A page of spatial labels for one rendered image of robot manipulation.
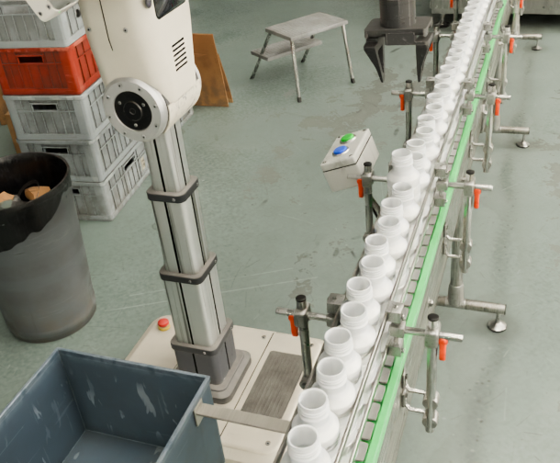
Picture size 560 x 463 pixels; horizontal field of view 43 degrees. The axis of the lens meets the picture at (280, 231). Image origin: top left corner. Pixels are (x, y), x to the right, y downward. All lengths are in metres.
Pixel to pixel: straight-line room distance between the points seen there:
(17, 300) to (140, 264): 0.65
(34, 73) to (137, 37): 1.89
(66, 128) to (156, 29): 1.93
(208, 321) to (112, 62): 0.78
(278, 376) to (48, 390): 0.98
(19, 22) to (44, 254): 1.11
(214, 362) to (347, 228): 1.39
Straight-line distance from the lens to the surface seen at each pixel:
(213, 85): 4.65
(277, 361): 2.26
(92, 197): 3.62
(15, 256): 2.71
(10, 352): 3.01
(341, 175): 1.51
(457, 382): 2.56
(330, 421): 0.91
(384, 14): 1.21
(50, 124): 3.51
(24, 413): 1.36
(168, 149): 1.76
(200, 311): 2.00
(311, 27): 4.69
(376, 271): 1.08
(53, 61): 3.36
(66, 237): 2.76
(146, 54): 1.59
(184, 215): 1.83
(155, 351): 2.38
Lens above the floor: 1.81
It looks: 33 degrees down
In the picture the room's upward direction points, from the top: 6 degrees counter-clockwise
